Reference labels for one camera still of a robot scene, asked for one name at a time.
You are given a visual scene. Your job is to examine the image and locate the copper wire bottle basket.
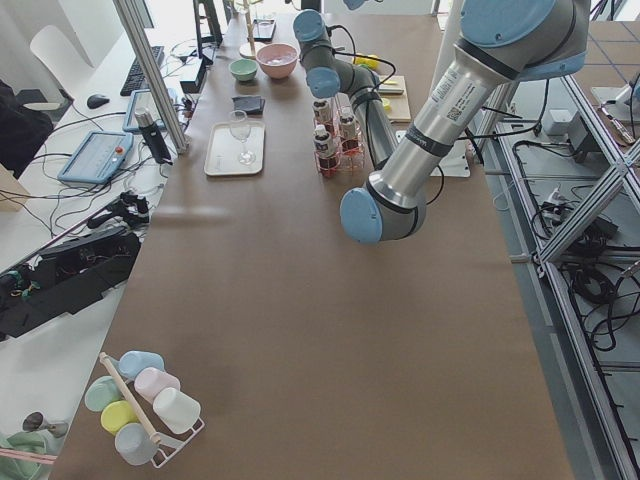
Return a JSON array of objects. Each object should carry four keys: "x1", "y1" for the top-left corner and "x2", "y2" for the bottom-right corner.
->
[{"x1": 312, "y1": 96, "x2": 364, "y2": 178}]

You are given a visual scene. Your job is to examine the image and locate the tea bottle white cap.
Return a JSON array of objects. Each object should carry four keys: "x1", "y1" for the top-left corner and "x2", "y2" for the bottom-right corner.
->
[{"x1": 339, "y1": 107, "x2": 359, "y2": 152}]

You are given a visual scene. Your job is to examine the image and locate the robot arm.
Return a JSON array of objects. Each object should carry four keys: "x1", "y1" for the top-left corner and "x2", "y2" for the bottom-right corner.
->
[
  {"x1": 293, "y1": 9, "x2": 398, "y2": 170},
  {"x1": 340, "y1": 1, "x2": 590, "y2": 244}
]

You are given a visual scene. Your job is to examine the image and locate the tea bottle front left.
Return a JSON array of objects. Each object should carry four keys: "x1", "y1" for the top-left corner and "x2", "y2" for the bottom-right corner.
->
[{"x1": 314, "y1": 124, "x2": 338, "y2": 177}]

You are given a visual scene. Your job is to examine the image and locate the tea bottle back left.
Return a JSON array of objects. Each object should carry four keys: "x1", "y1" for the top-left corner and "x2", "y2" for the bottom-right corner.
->
[{"x1": 312, "y1": 99, "x2": 334, "y2": 133}]

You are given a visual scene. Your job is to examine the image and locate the cream rectangular tray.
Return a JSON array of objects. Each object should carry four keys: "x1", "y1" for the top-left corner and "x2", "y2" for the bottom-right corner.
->
[{"x1": 204, "y1": 120, "x2": 265, "y2": 177}]

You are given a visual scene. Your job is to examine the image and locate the clear wine glass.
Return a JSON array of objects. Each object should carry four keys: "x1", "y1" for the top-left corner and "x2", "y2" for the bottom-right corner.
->
[{"x1": 228, "y1": 110, "x2": 255, "y2": 165}]

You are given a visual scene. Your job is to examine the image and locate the grey folded cloth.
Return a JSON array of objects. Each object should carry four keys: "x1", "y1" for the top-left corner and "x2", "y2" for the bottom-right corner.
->
[{"x1": 232, "y1": 95, "x2": 266, "y2": 115}]

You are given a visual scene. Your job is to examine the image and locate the bamboo cutting board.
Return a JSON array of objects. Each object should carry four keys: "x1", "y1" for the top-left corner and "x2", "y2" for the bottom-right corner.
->
[{"x1": 378, "y1": 75, "x2": 412, "y2": 122}]

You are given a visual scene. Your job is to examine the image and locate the upper yellow lemon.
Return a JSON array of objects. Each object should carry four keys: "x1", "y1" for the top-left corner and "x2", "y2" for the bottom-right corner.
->
[{"x1": 353, "y1": 56, "x2": 379, "y2": 70}]

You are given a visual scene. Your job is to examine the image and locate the pink bowl with ice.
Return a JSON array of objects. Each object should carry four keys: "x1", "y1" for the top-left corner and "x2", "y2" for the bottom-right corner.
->
[{"x1": 256, "y1": 43, "x2": 299, "y2": 80}]

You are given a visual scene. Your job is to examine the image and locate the green bowl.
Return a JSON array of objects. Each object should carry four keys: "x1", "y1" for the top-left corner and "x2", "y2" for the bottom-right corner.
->
[{"x1": 229, "y1": 58, "x2": 258, "y2": 82}]

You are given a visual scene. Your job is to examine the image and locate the wooden cup stand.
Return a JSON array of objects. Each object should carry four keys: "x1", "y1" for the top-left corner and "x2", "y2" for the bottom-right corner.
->
[{"x1": 233, "y1": 0, "x2": 263, "y2": 60}]

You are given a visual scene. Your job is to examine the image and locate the black thermos bottle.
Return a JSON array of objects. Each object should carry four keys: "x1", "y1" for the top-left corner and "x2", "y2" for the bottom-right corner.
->
[{"x1": 134, "y1": 108, "x2": 172, "y2": 165}]

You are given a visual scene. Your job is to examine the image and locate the blue teach pendant far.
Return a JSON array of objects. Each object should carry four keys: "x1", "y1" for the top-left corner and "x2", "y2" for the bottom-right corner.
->
[{"x1": 122, "y1": 88, "x2": 166, "y2": 135}]

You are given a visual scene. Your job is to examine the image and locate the blue teach pendant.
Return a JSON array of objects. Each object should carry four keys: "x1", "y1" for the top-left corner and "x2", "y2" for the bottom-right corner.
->
[
  {"x1": 57, "y1": 131, "x2": 134, "y2": 185},
  {"x1": 122, "y1": 88, "x2": 166, "y2": 135}
]

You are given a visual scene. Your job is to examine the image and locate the blue teach pendant near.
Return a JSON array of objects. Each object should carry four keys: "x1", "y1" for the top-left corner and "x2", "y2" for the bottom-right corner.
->
[{"x1": 57, "y1": 131, "x2": 134, "y2": 185}]

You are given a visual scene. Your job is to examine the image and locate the white cup rack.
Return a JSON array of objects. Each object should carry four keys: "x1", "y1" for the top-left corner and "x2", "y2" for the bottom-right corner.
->
[{"x1": 84, "y1": 350, "x2": 205, "y2": 469}]

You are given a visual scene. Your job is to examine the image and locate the black keyboard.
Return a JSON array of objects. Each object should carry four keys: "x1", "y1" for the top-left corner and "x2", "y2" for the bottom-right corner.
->
[{"x1": 120, "y1": 46, "x2": 164, "y2": 97}]

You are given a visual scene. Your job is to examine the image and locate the computer mouse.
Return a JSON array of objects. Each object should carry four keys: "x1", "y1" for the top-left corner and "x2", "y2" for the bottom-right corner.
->
[{"x1": 86, "y1": 94, "x2": 110, "y2": 110}]

